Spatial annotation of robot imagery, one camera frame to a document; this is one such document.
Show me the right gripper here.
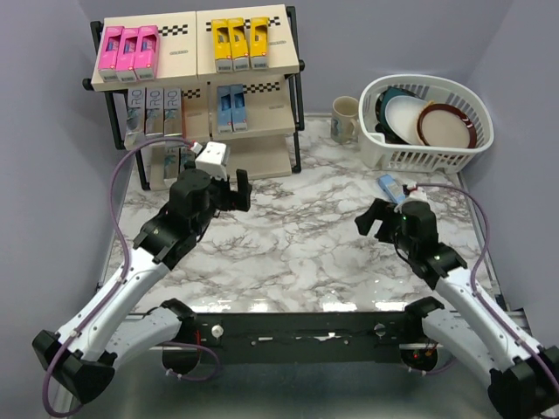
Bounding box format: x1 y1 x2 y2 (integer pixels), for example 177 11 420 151
355 197 417 256

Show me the metallic blue toothpaste box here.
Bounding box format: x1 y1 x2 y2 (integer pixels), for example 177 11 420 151
149 146 180 191
179 147 196 173

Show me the light blue toothpaste box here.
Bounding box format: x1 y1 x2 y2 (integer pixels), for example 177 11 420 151
217 86 233 134

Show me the silver foil toothpaste box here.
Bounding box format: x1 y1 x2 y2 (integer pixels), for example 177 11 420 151
145 88 164 140

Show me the yellow toothpaste box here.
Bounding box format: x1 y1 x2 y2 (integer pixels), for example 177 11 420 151
227 17 250 72
211 19 233 72
249 17 269 70

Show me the red metallic toothpaste box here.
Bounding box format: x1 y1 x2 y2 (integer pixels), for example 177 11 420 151
124 87 146 150

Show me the pink toothpaste box long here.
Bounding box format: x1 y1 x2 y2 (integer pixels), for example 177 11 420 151
115 28 139 83

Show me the pink toothpaste box diagonal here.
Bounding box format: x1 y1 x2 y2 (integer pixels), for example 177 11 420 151
97 26 124 82

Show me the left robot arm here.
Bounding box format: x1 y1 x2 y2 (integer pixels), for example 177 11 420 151
31 168 252 404

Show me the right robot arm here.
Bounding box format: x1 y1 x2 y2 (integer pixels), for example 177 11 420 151
355 199 558 418

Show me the beige three-tier shelf rack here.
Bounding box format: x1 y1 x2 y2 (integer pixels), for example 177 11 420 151
83 4 305 190

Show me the white plastic dish basket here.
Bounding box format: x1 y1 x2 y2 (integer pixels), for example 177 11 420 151
358 73 494 173

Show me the dark teal bowl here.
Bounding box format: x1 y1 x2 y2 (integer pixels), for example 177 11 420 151
375 86 418 127

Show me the cream ceramic mug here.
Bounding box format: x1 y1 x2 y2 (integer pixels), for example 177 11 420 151
330 96 361 144

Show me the white plate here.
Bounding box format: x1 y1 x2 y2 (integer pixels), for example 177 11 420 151
384 95 427 145

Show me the red rimmed plate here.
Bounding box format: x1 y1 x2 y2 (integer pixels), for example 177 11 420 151
416 103 477 149

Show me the black base bar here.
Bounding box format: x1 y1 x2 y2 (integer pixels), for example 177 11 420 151
172 312 434 364

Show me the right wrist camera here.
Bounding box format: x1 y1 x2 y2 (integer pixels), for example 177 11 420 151
402 182 429 205

